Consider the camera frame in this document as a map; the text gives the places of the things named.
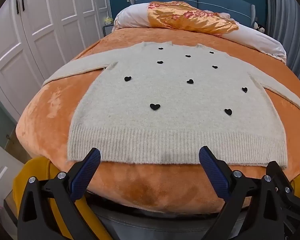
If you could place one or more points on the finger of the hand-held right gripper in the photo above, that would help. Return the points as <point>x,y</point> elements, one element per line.
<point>278,171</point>

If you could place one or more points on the dark nightstand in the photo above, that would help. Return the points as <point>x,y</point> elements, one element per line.
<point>107,30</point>

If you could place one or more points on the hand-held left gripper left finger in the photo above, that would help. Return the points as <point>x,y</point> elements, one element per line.
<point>86,170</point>

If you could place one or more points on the small plush toy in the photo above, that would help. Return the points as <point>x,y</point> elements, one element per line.
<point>259,27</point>

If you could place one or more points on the orange floral satin quilt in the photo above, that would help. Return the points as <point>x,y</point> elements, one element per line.
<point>190,17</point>

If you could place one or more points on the white panelled wardrobe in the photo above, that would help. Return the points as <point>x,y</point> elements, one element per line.
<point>40,17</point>

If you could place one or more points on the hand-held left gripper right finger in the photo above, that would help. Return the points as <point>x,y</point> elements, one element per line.
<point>212,172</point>

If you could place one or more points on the tissue box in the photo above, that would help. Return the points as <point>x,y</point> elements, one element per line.
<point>108,20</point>

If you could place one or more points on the orange plush blanket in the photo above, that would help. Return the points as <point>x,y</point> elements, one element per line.
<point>140,187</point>

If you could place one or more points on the cream sweater with black hearts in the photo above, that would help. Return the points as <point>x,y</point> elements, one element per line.
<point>165,105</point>

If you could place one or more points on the grey-blue curtain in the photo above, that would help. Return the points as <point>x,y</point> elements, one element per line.
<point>290,30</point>

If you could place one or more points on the white door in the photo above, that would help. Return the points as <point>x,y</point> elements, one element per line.
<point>5,170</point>

